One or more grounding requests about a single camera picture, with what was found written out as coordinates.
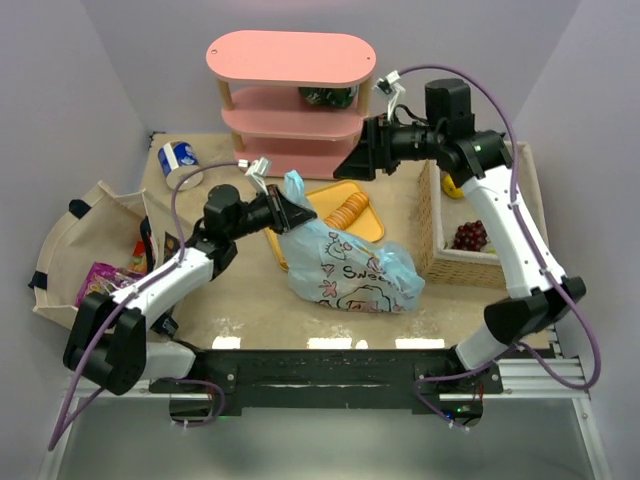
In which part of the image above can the red-brown chip bag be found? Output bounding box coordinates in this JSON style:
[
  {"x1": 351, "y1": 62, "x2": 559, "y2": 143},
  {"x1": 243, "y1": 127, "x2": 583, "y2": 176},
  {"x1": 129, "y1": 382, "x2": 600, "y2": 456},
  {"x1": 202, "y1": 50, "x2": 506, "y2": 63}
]
[{"x1": 162, "y1": 232, "x2": 186, "y2": 263}]

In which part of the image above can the light blue plastic bag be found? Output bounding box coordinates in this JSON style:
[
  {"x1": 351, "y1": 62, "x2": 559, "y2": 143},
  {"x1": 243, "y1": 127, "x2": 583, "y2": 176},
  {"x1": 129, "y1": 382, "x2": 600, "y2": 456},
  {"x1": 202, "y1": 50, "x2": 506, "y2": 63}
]
[{"x1": 276, "y1": 169, "x2": 426, "y2": 315}]

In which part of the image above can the red snack packet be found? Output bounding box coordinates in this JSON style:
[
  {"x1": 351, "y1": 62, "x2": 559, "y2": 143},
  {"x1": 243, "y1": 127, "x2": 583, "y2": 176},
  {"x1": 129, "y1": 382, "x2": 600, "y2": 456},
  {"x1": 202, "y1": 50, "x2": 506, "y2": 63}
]
[{"x1": 126, "y1": 240, "x2": 149, "y2": 275}]

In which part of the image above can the beige canvas tote bag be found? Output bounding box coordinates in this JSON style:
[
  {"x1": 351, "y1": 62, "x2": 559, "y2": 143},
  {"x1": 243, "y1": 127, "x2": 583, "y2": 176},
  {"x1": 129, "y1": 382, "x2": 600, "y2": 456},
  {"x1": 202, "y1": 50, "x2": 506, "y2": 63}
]
[{"x1": 29, "y1": 182, "x2": 178, "y2": 330}]

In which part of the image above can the purple snack packet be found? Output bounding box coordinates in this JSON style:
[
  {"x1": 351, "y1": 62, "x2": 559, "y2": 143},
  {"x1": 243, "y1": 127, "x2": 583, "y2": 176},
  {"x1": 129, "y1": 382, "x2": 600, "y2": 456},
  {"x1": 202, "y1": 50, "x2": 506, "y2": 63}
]
[{"x1": 74, "y1": 262, "x2": 144, "y2": 308}]

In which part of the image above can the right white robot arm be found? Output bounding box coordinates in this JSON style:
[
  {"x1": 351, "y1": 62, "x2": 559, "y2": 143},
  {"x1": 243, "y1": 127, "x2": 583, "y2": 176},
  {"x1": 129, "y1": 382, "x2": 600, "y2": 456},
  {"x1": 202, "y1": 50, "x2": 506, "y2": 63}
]
[{"x1": 333, "y1": 73, "x2": 586, "y2": 371}]

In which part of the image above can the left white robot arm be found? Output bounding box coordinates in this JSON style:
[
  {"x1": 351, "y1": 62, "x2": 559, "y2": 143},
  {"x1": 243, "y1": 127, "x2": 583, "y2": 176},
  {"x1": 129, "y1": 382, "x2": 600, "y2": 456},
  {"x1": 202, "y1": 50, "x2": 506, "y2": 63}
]
[{"x1": 63, "y1": 184, "x2": 317, "y2": 395}]

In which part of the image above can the long baguette bread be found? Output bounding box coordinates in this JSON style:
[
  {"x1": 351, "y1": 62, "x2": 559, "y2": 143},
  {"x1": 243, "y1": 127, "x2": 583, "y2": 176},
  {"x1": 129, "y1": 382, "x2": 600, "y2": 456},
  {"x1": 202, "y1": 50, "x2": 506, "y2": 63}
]
[{"x1": 324, "y1": 192, "x2": 369, "y2": 230}]

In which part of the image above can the yellow plastic tray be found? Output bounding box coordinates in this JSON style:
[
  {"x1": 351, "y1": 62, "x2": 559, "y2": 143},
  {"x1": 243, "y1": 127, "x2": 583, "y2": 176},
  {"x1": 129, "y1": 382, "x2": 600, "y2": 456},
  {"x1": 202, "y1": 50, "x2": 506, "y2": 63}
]
[{"x1": 265, "y1": 180, "x2": 385, "y2": 272}]

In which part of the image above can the green snack packet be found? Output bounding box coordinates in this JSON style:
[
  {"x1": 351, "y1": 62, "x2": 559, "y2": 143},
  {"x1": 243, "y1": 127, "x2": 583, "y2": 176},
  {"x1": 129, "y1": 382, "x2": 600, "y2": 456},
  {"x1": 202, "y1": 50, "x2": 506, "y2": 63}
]
[{"x1": 298, "y1": 86, "x2": 359, "y2": 109}]

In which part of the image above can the blue white paper roll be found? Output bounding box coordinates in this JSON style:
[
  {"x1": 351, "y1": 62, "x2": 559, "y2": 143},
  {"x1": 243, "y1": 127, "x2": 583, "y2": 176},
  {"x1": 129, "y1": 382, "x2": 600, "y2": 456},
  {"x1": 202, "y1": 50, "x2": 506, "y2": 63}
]
[{"x1": 157, "y1": 141, "x2": 203, "y2": 191}]

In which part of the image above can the wicker basket with liner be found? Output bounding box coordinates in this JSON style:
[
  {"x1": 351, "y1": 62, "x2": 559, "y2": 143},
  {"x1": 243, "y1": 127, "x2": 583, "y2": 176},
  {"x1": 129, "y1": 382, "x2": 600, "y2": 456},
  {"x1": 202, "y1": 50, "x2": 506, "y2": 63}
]
[{"x1": 417, "y1": 141, "x2": 536, "y2": 291}]

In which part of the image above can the pink three-tier shelf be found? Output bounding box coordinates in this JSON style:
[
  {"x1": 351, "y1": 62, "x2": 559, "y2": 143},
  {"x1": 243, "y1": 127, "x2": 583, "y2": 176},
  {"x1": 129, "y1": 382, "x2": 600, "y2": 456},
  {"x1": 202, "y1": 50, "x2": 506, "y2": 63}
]
[{"x1": 206, "y1": 30, "x2": 376, "y2": 180}]

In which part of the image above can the purple grape bunch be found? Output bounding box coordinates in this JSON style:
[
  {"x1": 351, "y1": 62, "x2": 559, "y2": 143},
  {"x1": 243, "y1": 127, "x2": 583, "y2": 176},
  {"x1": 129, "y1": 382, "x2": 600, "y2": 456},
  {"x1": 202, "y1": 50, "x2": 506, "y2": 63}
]
[{"x1": 452, "y1": 220, "x2": 488, "y2": 252}]

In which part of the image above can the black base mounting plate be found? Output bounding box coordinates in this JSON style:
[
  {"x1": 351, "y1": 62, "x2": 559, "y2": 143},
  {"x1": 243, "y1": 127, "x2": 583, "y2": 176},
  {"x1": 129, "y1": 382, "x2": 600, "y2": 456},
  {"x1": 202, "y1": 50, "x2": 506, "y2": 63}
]
[{"x1": 150, "y1": 349, "x2": 503, "y2": 415}]

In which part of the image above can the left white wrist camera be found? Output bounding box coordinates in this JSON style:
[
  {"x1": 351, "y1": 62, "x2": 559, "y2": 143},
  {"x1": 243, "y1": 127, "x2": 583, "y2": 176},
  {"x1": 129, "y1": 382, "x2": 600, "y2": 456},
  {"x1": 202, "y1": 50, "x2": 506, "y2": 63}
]
[{"x1": 239, "y1": 157, "x2": 272, "y2": 194}]

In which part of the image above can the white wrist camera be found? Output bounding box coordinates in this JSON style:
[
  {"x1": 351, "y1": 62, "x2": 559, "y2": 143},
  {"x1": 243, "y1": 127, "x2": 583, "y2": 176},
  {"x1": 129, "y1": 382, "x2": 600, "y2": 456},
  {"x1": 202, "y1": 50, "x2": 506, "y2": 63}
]
[
  {"x1": 375, "y1": 70, "x2": 406, "y2": 120},
  {"x1": 239, "y1": 157, "x2": 272, "y2": 194}
]

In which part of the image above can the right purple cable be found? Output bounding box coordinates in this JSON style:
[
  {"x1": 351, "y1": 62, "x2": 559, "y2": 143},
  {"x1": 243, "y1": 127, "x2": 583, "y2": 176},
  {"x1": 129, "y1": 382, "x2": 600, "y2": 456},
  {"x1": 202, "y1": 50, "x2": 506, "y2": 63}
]
[{"x1": 389, "y1": 64, "x2": 602, "y2": 391}]

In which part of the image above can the purple cable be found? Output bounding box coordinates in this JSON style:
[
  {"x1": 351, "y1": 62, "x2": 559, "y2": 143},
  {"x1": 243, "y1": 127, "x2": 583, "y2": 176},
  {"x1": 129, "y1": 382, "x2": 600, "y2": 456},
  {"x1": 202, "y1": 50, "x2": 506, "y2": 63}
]
[
  {"x1": 389, "y1": 64, "x2": 602, "y2": 391},
  {"x1": 46, "y1": 160, "x2": 251, "y2": 452}
]

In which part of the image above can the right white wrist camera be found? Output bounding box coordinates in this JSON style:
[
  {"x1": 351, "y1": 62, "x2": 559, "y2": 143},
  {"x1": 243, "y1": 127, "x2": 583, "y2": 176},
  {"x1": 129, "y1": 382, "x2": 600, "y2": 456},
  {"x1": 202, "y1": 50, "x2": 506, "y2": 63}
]
[{"x1": 375, "y1": 70, "x2": 406, "y2": 120}]

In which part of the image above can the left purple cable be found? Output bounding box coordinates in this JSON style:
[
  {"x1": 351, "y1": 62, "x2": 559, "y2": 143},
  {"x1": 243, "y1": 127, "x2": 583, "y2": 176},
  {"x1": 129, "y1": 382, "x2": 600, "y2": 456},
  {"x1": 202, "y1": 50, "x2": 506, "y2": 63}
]
[{"x1": 46, "y1": 160, "x2": 251, "y2": 452}]

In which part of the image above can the aluminium frame rail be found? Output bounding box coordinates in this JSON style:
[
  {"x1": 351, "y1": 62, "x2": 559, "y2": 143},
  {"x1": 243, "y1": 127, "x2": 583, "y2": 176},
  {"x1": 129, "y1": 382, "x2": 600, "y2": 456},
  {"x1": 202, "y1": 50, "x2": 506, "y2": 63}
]
[{"x1": 67, "y1": 336, "x2": 587, "y2": 398}]

